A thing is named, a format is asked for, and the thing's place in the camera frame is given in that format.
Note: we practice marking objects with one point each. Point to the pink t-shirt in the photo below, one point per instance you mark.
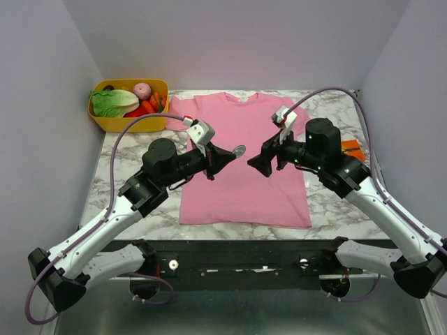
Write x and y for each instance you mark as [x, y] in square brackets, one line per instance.
[239, 193]

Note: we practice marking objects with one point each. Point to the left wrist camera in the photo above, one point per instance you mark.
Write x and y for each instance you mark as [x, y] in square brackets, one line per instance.
[199, 132]

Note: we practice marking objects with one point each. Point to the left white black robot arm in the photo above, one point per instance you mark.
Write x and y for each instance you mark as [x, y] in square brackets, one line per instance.
[141, 194]

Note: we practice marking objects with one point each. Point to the red toy pepper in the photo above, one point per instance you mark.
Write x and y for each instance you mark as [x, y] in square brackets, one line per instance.
[145, 108]

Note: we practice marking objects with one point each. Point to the aluminium frame rail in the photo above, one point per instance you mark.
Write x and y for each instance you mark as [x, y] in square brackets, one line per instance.
[372, 259]

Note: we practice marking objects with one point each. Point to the round blue yellow brooch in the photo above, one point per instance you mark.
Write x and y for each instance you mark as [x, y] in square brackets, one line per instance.
[239, 151]

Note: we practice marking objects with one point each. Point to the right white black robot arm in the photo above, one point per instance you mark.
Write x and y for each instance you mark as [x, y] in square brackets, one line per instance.
[418, 261]

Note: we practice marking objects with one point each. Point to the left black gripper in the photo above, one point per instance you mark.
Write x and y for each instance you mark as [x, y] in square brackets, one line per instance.
[216, 158]

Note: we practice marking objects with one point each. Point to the pink toy onion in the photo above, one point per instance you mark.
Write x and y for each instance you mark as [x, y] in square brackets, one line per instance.
[142, 90]

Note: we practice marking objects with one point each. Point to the orange black packet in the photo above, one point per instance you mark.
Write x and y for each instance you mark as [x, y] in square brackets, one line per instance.
[353, 148]

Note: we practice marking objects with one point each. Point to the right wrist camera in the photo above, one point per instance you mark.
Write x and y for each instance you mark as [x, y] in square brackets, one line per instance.
[285, 121]

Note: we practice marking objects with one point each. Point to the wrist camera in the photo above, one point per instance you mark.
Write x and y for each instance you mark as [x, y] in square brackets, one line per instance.
[199, 132]
[285, 121]

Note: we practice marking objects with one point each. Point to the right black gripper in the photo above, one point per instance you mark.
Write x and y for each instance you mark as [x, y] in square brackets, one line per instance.
[276, 153]

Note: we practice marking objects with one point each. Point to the green toy lettuce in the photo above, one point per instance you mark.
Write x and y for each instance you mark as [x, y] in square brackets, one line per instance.
[113, 104]

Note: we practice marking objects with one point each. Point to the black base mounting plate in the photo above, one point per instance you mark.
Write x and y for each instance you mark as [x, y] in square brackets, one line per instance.
[230, 265]

